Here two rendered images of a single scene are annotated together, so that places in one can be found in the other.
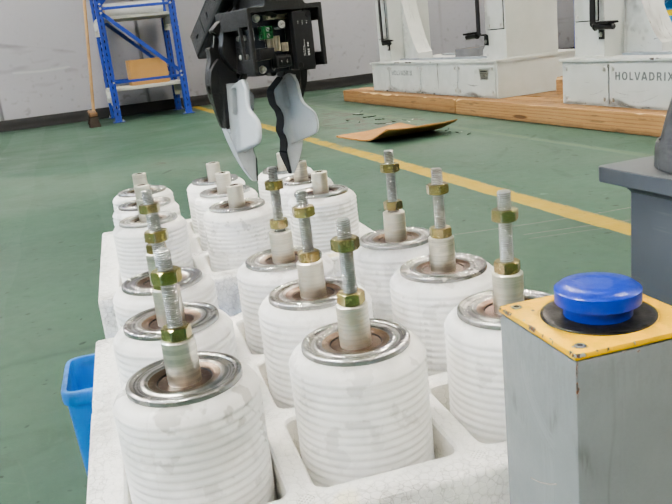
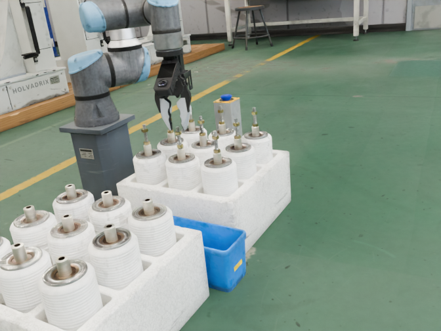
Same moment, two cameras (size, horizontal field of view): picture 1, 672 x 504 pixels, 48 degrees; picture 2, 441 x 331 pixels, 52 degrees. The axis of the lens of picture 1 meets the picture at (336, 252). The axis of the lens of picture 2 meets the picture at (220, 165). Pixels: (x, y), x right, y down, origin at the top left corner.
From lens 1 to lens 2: 1.77 m
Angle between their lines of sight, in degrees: 121
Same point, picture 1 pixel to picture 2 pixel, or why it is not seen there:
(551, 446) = (237, 113)
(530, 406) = (235, 111)
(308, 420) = not seen: hidden behind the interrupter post
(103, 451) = (268, 166)
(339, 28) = not seen: outside the picture
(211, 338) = not seen: hidden behind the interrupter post
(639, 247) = (112, 147)
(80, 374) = (224, 257)
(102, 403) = (255, 179)
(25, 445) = (252, 315)
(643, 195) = (111, 131)
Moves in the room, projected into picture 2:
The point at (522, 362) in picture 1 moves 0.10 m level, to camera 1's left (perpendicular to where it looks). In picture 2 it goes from (233, 106) to (256, 110)
